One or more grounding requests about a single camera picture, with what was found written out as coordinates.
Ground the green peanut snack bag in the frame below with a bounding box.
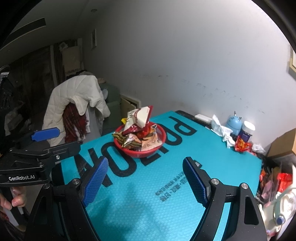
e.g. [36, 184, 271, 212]
[112, 132, 130, 148]

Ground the brown seaweed roll snack bag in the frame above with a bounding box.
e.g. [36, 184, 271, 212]
[140, 131, 163, 152]

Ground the white red snack bag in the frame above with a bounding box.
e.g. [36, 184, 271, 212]
[122, 105, 153, 135]

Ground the yellow snack packet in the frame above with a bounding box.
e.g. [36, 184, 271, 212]
[121, 118, 127, 124]

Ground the red spicy snack packet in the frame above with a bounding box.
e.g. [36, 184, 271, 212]
[136, 123, 157, 139]

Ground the person's left hand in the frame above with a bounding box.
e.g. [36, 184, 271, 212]
[0, 187, 27, 210]

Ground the red plaid garment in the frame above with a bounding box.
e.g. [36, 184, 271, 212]
[62, 103, 88, 143]

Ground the white quilted jacket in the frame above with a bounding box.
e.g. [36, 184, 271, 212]
[42, 75, 110, 146]

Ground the crumpled white tissue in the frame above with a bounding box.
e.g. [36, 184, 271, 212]
[211, 115, 235, 149]

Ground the red candy wrapper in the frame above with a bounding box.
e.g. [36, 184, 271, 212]
[234, 136, 252, 152]

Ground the teal bubble mailer mat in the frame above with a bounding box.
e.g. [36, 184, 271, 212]
[61, 111, 261, 240]

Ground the red plastic basket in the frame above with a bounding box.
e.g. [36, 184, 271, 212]
[112, 122, 167, 158]

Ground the white flat box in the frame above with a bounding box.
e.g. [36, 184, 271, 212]
[194, 113, 212, 125]

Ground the blue round humidifier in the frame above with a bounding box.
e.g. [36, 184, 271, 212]
[226, 111, 242, 136]

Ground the white jar blue label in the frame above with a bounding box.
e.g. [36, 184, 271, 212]
[238, 120, 255, 143]

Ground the open cardboard box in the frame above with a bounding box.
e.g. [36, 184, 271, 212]
[267, 128, 295, 158]

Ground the wall access hatch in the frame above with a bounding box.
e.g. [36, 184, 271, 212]
[120, 94, 142, 118]

